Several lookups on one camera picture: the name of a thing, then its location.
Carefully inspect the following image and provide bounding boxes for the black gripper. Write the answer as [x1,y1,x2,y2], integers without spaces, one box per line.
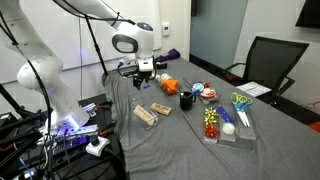
[132,70,152,91]

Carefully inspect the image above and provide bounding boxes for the brown printed wooden block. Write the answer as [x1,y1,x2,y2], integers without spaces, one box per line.
[149,102,174,117]

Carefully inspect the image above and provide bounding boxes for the clear square acrylic box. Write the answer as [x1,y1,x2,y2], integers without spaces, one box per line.
[127,90,147,111]

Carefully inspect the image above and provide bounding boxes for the orange plastic object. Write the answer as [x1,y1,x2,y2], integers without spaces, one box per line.
[162,78,181,96]

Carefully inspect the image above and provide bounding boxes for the clear rectangular acrylic box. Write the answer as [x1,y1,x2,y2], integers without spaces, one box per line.
[131,103,161,131]

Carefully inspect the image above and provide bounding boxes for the white box with black button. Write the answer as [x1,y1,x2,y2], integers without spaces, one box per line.
[85,134,111,158]

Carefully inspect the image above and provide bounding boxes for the white tape rolls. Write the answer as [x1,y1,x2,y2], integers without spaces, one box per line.
[159,72,174,83]

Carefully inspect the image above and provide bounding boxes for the light plain wooden block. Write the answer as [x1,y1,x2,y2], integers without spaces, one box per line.
[133,104,157,127]

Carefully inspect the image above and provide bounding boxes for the black tape dispenser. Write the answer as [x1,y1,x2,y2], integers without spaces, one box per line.
[155,61,169,71]

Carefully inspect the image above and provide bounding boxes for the purple cloth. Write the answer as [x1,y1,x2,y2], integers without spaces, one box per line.
[154,48,182,64]

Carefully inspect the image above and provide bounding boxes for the black mug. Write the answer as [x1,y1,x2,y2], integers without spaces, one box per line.
[179,91,198,112]

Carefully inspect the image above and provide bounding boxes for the blue striped ribbon bow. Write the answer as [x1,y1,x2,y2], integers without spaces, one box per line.
[191,82,206,95]

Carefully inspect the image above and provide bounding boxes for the gold ribbon bow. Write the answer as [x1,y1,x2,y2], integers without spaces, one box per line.
[203,107,220,127]

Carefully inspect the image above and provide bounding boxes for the grey table cloth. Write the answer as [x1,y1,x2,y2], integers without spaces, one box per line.
[103,57,320,180]

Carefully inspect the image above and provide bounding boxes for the blue marker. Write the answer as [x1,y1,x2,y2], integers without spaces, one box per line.
[216,105,236,125]

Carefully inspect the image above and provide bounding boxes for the white printed papers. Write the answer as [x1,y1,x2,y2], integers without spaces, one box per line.
[235,80,273,99]

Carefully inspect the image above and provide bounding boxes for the clear compartment organizer tray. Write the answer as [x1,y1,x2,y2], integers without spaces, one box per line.
[201,98,259,151]

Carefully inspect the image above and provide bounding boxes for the black mesh office chair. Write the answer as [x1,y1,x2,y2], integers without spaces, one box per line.
[222,35,311,107]

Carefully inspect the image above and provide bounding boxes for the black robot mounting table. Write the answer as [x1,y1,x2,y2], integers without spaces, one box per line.
[0,93,128,180]

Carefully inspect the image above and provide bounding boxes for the orange bag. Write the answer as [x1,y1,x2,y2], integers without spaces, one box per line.
[308,121,320,134]

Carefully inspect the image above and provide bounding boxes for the white wall whiteboard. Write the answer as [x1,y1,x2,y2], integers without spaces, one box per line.
[0,0,164,85]

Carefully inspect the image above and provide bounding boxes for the white wall thermostat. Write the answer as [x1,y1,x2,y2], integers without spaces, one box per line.
[161,21,171,37]

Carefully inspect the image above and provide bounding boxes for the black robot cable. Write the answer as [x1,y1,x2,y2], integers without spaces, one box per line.
[0,9,56,180]

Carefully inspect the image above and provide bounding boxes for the green blue handled scissors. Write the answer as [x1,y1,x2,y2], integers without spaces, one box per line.
[230,92,254,129]

